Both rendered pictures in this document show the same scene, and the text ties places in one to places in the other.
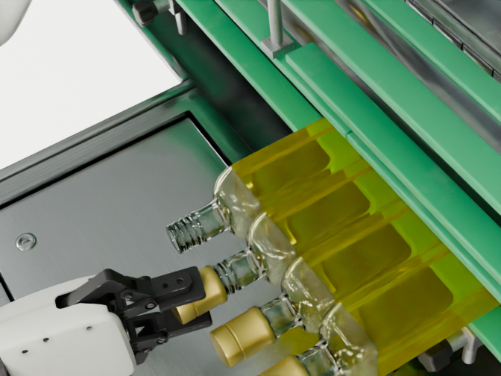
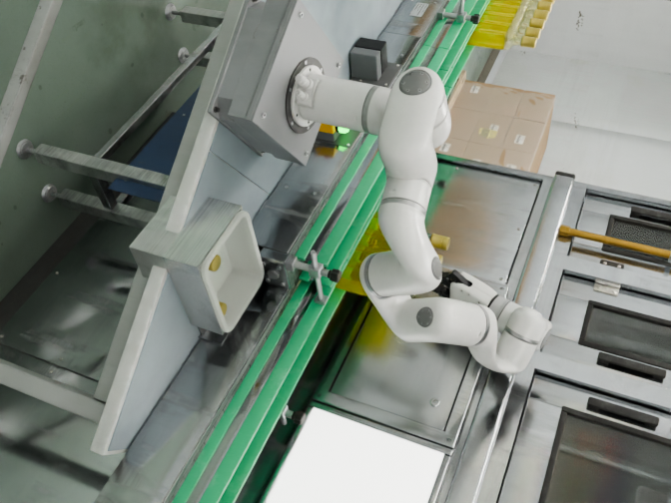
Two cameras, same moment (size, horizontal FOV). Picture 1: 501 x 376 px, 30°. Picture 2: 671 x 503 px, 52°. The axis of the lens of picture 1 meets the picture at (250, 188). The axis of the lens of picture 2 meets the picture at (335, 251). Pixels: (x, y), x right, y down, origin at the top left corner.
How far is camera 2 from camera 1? 1.54 m
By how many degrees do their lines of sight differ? 70
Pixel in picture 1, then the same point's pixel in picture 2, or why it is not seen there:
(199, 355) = not seen: hidden behind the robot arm
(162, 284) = not seen: hidden behind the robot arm
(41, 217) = (420, 406)
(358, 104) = (338, 254)
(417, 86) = (344, 212)
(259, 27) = (314, 312)
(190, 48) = (278, 438)
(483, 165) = (364, 187)
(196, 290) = not seen: hidden behind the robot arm
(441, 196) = (360, 219)
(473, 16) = (312, 206)
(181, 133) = (340, 387)
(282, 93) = (321, 321)
